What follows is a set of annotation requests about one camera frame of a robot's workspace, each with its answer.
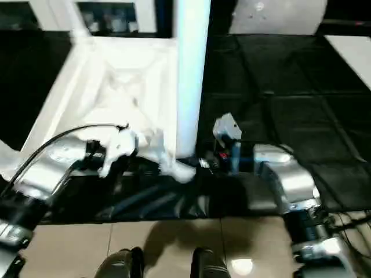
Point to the white plastic table leg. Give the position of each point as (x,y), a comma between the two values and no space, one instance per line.
(78,20)
(174,20)
(191,72)

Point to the white plastic table top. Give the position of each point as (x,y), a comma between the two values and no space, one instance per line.
(87,87)

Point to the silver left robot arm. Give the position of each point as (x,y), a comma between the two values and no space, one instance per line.
(37,173)

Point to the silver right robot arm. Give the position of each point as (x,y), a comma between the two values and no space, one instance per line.
(295,179)

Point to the black work mat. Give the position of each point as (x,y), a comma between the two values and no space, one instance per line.
(290,101)

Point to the grey left robot foot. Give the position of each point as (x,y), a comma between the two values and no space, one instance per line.
(121,263)

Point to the black box with gold label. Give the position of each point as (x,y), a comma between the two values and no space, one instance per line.
(221,17)

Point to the flat white board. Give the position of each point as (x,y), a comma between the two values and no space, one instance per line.
(353,55)

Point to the white glass door cabinet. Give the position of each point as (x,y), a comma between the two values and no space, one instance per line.
(58,14)

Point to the black monitor with red logo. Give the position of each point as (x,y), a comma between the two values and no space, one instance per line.
(347,23)

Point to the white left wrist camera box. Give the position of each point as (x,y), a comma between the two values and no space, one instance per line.
(121,144)

